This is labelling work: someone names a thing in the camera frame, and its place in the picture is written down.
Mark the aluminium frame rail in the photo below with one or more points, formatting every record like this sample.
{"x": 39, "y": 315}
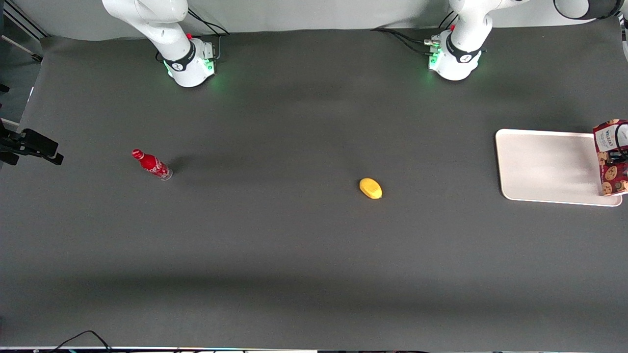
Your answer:
{"x": 22, "y": 24}

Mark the white rectangular tray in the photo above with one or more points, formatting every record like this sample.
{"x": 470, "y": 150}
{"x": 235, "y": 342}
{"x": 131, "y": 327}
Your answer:
{"x": 547, "y": 166}

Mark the red cookie box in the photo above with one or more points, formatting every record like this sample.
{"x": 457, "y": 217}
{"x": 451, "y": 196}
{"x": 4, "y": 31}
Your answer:
{"x": 608, "y": 179}

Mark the yellow lemon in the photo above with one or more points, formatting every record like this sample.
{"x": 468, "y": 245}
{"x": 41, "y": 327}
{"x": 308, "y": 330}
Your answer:
{"x": 370, "y": 188}

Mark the red cola bottle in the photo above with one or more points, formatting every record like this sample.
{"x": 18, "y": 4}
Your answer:
{"x": 152, "y": 164}

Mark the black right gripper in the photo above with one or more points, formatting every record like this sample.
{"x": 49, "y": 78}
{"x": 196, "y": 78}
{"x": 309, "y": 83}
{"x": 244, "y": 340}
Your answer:
{"x": 13, "y": 142}

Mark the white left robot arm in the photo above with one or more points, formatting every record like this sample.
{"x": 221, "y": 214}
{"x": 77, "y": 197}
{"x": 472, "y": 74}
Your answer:
{"x": 466, "y": 29}

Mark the dark grey table mat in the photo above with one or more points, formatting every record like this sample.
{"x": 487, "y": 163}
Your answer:
{"x": 294, "y": 220}

